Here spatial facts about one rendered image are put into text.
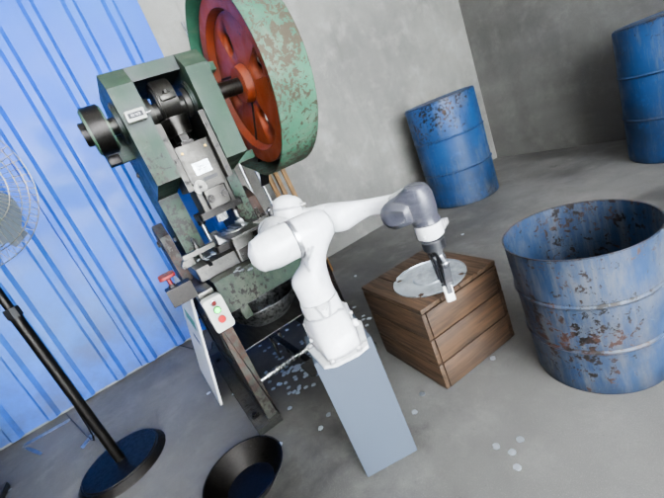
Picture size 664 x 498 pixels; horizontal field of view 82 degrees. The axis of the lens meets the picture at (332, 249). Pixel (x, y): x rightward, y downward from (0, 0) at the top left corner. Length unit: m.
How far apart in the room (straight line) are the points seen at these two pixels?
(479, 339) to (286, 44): 1.31
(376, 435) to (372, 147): 2.73
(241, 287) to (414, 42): 3.13
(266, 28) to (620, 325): 1.46
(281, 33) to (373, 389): 1.25
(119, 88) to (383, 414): 1.44
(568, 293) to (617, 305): 0.11
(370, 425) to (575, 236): 0.97
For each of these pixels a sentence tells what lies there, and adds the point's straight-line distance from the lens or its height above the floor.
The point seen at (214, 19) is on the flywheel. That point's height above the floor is 1.62.
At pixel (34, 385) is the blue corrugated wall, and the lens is 3.08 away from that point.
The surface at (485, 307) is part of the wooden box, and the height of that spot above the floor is 0.20.
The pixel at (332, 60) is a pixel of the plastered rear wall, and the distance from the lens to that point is 3.55.
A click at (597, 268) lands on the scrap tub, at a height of 0.44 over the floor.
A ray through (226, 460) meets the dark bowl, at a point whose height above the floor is 0.05.
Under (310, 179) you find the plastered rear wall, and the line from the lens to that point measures 3.24.
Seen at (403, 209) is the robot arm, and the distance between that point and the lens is 1.20.
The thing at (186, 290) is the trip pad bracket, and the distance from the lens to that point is 1.54.
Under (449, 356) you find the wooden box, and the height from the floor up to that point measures 0.12.
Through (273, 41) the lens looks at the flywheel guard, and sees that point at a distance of 1.56.
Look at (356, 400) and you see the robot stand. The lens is 1.22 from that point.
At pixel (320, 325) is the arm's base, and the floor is 0.54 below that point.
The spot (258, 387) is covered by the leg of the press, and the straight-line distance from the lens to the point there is 1.69.
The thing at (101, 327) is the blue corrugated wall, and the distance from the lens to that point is 2.97.
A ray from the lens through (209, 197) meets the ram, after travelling 1.66.
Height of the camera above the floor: 1.03
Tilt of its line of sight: 17 degrees down
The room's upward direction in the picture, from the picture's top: 22 degrees counter-clockwise
